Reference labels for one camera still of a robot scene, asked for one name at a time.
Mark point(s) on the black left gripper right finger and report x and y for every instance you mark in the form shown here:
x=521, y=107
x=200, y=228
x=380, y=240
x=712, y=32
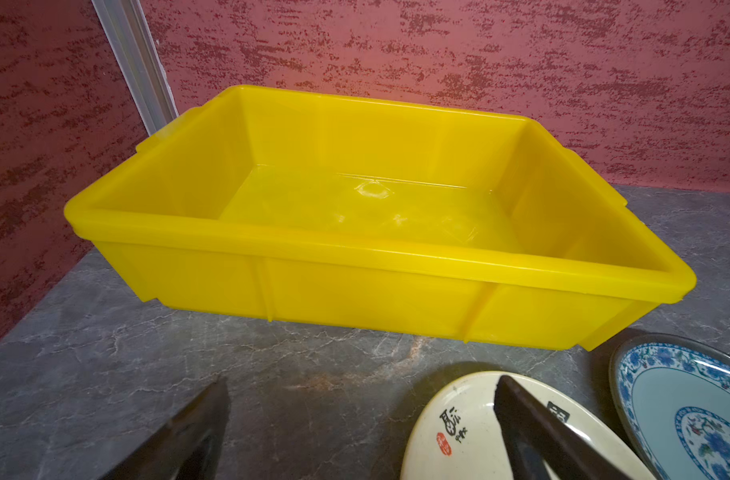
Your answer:
x=538, y=443

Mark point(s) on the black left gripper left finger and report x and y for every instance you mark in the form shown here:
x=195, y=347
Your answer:
x=187, y=446

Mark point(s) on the blue floral rimmed plate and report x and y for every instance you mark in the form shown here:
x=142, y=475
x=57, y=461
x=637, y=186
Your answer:
x=672, y=395

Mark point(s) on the yellow plastic bin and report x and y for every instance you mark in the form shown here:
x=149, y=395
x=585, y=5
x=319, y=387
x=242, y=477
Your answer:
x=380, y=215

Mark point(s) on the small cream plate with calligraphy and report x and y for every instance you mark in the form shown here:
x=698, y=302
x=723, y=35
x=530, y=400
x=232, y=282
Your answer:
x=457, y=435

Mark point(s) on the silver left corner wall strip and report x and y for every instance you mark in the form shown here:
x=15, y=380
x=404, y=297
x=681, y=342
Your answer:
x=127, y=30

